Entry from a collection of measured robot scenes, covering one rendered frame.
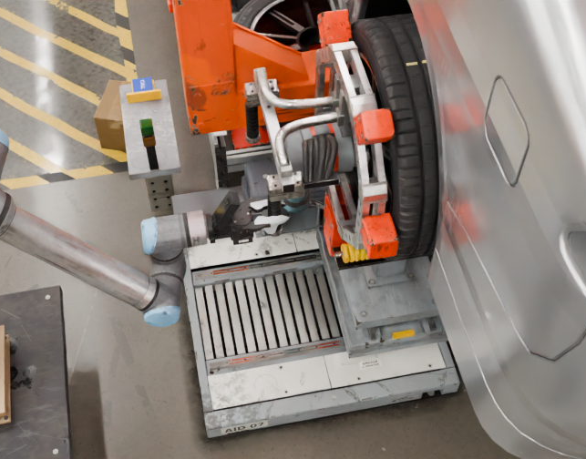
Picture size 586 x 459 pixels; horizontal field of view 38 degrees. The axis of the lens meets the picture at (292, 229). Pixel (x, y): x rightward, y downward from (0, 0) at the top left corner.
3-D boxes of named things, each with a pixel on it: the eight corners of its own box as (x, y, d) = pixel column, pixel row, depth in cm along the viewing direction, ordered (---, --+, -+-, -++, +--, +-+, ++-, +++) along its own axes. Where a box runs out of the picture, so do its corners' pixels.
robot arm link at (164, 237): (141, 235, 226) (137, 211, 218) (189, 228, 228) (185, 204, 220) (145, 263, 221) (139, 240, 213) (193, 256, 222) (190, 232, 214)
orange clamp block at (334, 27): (353, 43, 226) (349, 8, 225) (324, 46, 225) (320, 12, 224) (347, 45, 233) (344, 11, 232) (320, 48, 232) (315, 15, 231)
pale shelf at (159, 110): (181, 173, 284) (180, 167, 281) (129, 180, 281) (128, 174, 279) (167, 85, 309) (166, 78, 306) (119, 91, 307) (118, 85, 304)
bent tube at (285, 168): (357, 167, 212) (360, 137, 203) (281, 178, 209) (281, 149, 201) (341, 117, 222) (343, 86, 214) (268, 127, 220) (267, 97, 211)
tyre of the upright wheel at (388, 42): (509, 251, 205) (468, -22, 203) (416, 267, 202) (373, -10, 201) (431, 245, 270) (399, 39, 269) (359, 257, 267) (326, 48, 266)
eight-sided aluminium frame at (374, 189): (375, 280, 240) (395, 149, 196) (353, 283, 239) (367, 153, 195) (332, 140, 271) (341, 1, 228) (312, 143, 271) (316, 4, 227)
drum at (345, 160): (364, 179, 235) (367, 145, 224) (288, 191, 233) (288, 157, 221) (352, 142, 244) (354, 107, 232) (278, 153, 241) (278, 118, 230)
